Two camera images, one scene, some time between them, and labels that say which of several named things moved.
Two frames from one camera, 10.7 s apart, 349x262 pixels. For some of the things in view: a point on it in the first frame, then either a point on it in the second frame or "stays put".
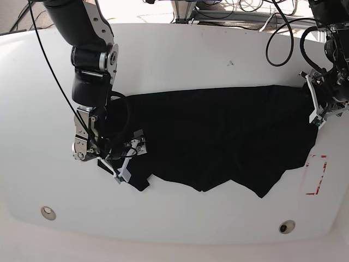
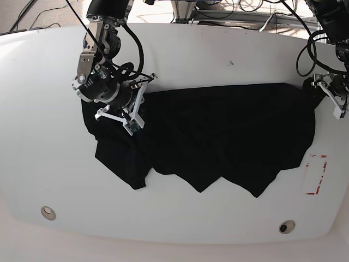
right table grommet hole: (287, 226) stays put
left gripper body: (118, 159) to (125, 100)
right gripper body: (317, 116) to (337, 87)
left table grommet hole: (48, 213) stays put
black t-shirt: (202, 136) stays put
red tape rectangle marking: (319, 183) stays put
